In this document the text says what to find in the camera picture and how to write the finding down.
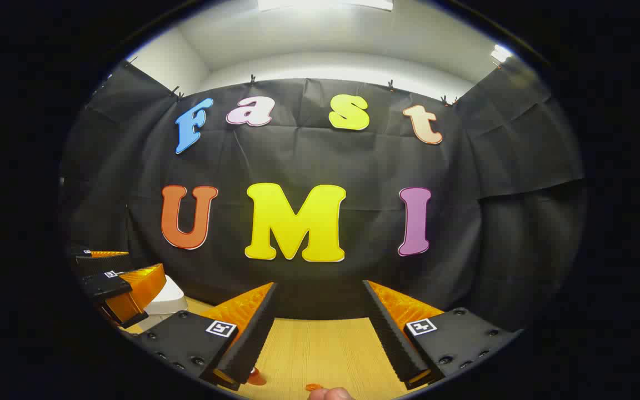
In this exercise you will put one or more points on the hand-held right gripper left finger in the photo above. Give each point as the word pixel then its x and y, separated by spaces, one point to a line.
pixel 253 339

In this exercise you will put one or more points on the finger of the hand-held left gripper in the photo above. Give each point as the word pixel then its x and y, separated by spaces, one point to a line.
pixel 106 286
pixel 100 254

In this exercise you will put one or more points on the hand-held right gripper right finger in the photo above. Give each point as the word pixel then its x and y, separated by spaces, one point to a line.
pixel 392 339

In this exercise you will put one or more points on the red pop can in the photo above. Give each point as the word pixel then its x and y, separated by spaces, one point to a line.
pixel 257 379

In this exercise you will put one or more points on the white desktop garbage bin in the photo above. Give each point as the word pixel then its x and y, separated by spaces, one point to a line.
pixel 173 300

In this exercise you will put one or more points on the wooden desktop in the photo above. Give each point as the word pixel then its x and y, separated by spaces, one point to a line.
pixel 325 350

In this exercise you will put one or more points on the black backdrop cloth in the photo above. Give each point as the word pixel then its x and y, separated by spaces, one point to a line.
pixel 353 155

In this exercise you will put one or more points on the ceiling light panel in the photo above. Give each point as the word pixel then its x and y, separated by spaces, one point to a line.
pixel 325 4
pixel 501 53

